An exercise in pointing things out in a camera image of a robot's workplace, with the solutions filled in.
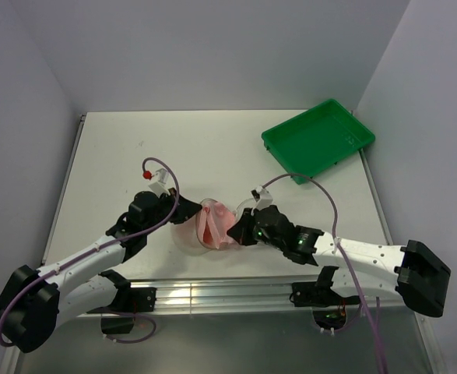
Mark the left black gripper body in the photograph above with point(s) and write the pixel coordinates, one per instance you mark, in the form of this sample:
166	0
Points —
164	206

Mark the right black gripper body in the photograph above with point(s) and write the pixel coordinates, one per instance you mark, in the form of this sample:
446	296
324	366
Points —
273	242

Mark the pink bra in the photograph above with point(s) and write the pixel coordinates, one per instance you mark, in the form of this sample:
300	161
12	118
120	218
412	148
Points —
212	223

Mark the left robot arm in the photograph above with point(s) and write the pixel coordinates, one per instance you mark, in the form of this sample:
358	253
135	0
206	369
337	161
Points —
119	244

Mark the green plastic tray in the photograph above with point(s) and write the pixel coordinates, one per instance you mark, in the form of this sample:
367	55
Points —
313	141

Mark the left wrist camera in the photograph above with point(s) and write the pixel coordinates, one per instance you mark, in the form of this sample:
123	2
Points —
157	181

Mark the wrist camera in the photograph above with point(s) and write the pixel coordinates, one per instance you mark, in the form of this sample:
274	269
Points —
263	199
157	181

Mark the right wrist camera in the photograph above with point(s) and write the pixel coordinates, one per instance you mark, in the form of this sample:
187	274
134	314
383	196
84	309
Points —
263	199

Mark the aluminium table frame rail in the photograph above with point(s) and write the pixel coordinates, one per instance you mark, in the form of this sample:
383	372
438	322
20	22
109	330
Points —
173	297

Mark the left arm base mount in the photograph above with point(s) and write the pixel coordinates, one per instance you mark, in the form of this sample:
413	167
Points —
127	304

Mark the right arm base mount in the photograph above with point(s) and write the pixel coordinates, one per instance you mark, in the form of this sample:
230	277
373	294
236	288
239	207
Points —
331	312

